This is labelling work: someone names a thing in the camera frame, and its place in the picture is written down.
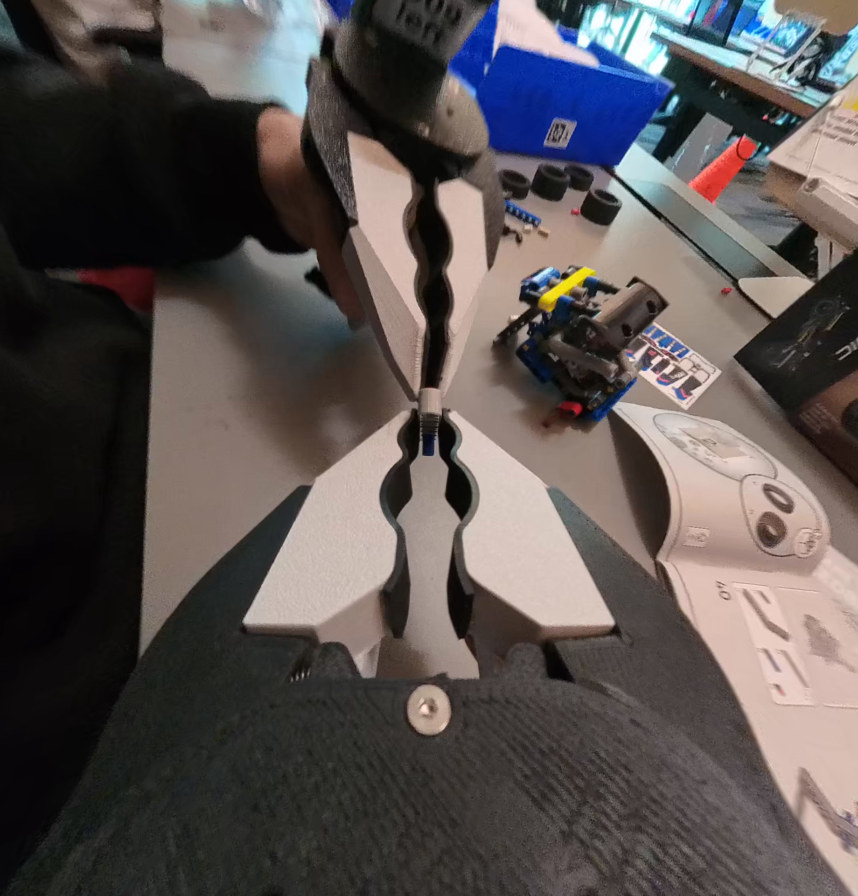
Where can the blue lego vehicle model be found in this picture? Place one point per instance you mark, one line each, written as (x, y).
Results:
(583, 336)

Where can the black toy set box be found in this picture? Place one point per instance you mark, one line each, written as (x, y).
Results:
(814, 364)

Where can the wooden background table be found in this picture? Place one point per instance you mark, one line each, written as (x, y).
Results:
(751, 77)

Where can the white flat stand base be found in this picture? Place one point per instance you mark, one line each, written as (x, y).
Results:
(779, 294)

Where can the grey lego beam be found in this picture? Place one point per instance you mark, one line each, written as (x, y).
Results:
(429, 404)

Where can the instruction booklet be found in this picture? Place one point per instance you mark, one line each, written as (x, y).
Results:
(737, 504)

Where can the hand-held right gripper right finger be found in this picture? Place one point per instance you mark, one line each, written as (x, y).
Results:
(534, 560)

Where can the sticker sheet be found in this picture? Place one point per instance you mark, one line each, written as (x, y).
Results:
(674, 367)

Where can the pile of loose lego pieces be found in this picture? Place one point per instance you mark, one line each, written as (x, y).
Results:
(523, 210)

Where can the red fabric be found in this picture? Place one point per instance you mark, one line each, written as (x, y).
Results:
(121, 287)

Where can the person's left hand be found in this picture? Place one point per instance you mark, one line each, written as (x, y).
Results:
(296, 196)

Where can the white printed sign board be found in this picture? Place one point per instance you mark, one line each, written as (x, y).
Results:
(834, 140)

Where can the white sign holder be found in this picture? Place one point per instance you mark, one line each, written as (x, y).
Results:
(834, 210)

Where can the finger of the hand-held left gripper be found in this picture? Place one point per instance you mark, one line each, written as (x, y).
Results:
(471, 238)
(380, 245)

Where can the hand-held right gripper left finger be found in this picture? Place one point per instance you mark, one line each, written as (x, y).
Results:
(317, 560)

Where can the person's left forearm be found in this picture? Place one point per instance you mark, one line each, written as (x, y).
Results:
(121, 161)

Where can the orange traffic cone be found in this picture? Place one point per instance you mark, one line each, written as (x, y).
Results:
(723, 171)

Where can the black lego tyre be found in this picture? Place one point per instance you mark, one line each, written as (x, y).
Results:
(551, 182)
(581, 175)
(600, 206)
(516, 184)

